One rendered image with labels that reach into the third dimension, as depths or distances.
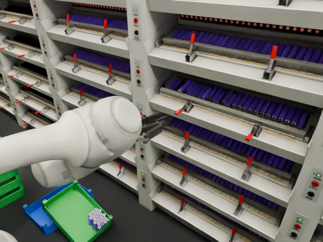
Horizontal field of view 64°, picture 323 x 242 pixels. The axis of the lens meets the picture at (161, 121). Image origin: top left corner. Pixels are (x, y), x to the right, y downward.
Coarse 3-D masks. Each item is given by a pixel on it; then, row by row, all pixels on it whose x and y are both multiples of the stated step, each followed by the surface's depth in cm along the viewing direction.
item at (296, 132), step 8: (160, 88) 107; (176, 96) 103; (184, 96) 101; (200, 104) 97; (208, 104) 95; (216, 104) 94; (216, 112) 93; (224, 112) 92; (232, 112) 89; (240, 112) 89; (248, 120) 87; (256, 120) 85; (264, 120) 84; (272, 128) 83; (280, 128) 81; (288, 128) 80; (296, 128) 79; (296, 136) 79; (304, 136) 78
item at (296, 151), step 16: (160, 80) 109; (160, 96) 107; (192, 112) 97; (208, 112) 95; (304, 112) 86; (320, 112) 84; (208, 128) 95; (224, 128) 89; (240, 128) 87; (304, 128) 82; (256, 144) 85; (272, 144) 80; (288, 144) 79; (304, 144) 78
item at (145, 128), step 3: (150, 123) 79; (153, 123) 79; (156, 123) 79; (144, 126) 76; (147, 126) 76; (150, 126) 77; (153, 126) 78; (144, 129) 76; (147, 129) 77; (141, 132) 75; (144, 132) 76
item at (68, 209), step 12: (60, 192) 135; (72, 192) 142; (84, 192) 139; (48, 204) 132; (60, 204) 135; (72, 204) 137; (84, 204) 138; (96, 204) 135; (60, 216) 131; (72, 216) 132; (84, 216) 134; (108, 216) 132; (60, 228) 125; (72, 228) 128; (84, 228) 129; (72, 240) 120; (84, 240) 125
